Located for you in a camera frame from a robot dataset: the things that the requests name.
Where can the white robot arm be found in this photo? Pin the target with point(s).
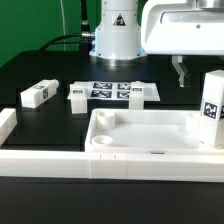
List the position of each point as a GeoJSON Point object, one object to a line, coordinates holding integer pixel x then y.
{"type": "Point", "coordinates": [118, 36]}

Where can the white U-shaped fence frame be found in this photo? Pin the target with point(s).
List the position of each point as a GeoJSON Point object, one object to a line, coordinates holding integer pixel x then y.
{"type": "Point", "coordinates": [96, 165]}

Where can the white desk top tray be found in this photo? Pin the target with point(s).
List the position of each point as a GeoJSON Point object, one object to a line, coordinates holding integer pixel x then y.
{"type": "Point", "coordinates": [146, 132]}

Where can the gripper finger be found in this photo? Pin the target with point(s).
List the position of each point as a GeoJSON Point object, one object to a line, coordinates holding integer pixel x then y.
{"type": "Point", "coordinates": [178, 62]}

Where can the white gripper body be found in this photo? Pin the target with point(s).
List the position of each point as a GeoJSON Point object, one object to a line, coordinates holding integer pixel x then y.
{"type": "Point", "coordinates": [183, 27]}

